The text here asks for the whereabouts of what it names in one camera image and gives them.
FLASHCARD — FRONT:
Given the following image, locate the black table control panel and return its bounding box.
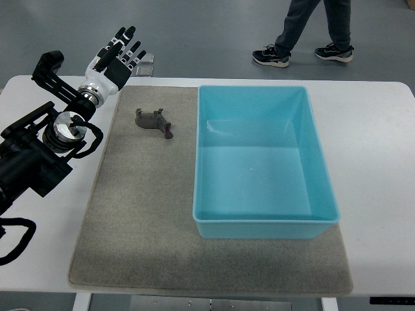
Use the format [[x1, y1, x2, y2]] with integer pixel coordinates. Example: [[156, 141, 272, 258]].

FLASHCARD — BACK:
[[370, 296, 415, 306]]

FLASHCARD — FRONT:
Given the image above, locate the walking person in dark clothes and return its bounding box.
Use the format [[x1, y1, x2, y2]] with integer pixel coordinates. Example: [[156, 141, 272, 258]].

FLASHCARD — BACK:
[[252, 0, 355, 68]]

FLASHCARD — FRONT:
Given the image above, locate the grey felt mat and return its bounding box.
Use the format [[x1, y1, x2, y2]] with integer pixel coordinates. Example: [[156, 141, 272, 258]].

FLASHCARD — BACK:
[[69, 86, 353, 297]]

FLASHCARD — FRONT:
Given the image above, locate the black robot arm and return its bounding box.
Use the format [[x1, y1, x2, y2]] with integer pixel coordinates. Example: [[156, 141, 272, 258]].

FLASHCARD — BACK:
[[1, 51, 103, 213]]

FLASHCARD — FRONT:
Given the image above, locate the lower floor marker plate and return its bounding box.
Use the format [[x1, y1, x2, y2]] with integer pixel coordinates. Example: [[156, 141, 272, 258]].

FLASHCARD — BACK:
[[136, 65, 153, 77]]

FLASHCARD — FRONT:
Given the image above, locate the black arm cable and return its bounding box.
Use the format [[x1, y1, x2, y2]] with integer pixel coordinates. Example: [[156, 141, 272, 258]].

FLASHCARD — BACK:
[[0, 217, 37, 266]]

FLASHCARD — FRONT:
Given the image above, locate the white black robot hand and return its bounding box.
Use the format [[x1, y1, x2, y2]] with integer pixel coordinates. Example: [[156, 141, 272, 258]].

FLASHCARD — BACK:
[[78, 26, 146, 107]]

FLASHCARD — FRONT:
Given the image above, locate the metal table base plate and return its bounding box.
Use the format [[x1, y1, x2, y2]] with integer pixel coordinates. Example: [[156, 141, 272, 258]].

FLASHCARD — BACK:
[[130, 295, 292, 311]]

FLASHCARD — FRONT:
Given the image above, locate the brown toy hippo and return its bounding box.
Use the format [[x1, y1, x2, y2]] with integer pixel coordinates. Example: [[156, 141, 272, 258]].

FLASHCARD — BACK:
[[135, 108, 174, 139]]

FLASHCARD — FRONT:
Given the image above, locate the blue plastic box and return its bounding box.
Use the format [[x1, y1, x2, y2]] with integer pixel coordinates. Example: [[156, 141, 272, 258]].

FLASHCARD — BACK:
[[193, 86, 340, 239]]

